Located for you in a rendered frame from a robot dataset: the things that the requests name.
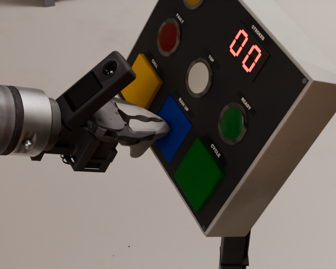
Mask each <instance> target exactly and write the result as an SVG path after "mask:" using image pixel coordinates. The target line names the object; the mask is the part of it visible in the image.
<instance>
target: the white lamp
mask: <svg viewBox="0 0 336 269"><path fill-rule="evenodd" d="M208 79H209V72H208V69H207V67H206V66H205V65H204V64H203V63H202V62H198V63H196V64H194V65H193V67H192V68H191V70H190V72H189V77H188V83H189V87H190V89H191V90H192V92H194V93H200V92H202V91H203V90H204V89H205V88H206V86H207V83H208Z"/></svg>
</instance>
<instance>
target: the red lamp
mask: <svg viewBox="0 0 336 269"><path fill-rule="evenodd" d="M177 37H178V32H177V28H176V26H175V25H174V24H173V23H171V22H169V23H167V24H165V25H164V26H163V28H162V30H161V32H160V35H159V45H160V47H161V49H162V50H163V51H164V52H169V51H171V50H172V49H173V48H174V46H175V44H176V42H177Z"/></svg>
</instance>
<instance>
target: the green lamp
mask: <svg viewBox="0 0 336 269"><path fill-rule="evenodd" d="M243 124H244V120H243V115H242V113H241V111H240V110H239V109H238V108H236V107H230V108H228V109H227V110H226V111H225V112H224V114H223V116H222V119H221V131H222V133H223V135H224V136H225V137H226V138H227V139H229V140H234V139H236V138H237V137H238V136H239V135H240V134H241V132H242V129H243Z"/></svg>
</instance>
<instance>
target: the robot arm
mask: <svg viewBox="0 0 336 269"><path fill-rule="evenodd" d="M135 79H136V74H135V72H134V71H133V69H132V68H131V67H130V65H129V64H128V63H127V61H126V60H125V58H124V57H123V56H122V55H121V54H120V53H119V52H118V51H113V52H112V53H110V54H109V55H108V56H106V57H105V58H104V59H103V60H102V61H101V62H99V63H98V64H97V65H96V66H95V67H93V68H92V69H91V70H90V71H89V72H88V73H86V74H85V75H84V76H83V77H82V78H80V79H79V80H78V81H77V82H76V83H75V84H73V85H72V86H71V87H70V88H69V89H68V90H66V91H65V92H64V93H63V94H62V95H61V96H59V97H58V98H57V99H56V100H54V99H53V98H49V97H48V96H47V95H46V93H45V92H44V91H43V90H40V89H36V88H27V87H21V86H13V85H9V86H7V85H0V155H15V156H30V158H31V160H32V161H41V159H42V157H43V155H44V154H60V157H61V156H62V155H63V157H61V158H62V161H63V163H65V164H70V165H71V167H72V169H73V171H81V172H102V173H105V172H106V170H107V168H108V167H109V165H110V163H112V162H113V160H114V158H115V156H116V154H117V153H118V151H117V150H116V146H117V145H118V143H120V145H122V146H129V147H130V157H132V158H138V157H140V156H142V155H143V154H144V153H145V151H146V150H147V149H148V148H149V147H150V146H151V145H152V143H153V142H154V141H155V140H156V139H159V138H162V137H164V136H166V135H167V134H168V133H169V132H170V130H171V128H170V127H169V125H168V124H167V123H166V122H165V121H164V120H163V119H162V118H161V117H159V116H157V115H155V114H153V113H152V112H150V111H148V110H146V109H144V108H141V107H138V106H137V105H136V104H133V103H131V102H128V101H125V100H123V99H120V98H116V97H114V96H116V95H117V94H118V93H120V92H121V91H122V90H123V89H124V88H126V87H127V86H128V85H129V84H130V83H132V82H133V81H134V80H135ZM71 158H73V160H74V162H72V160H71ZM63 159H65V160H66V162H65V161H64V160H63ZM85 168H90V169H85Z"/></svg>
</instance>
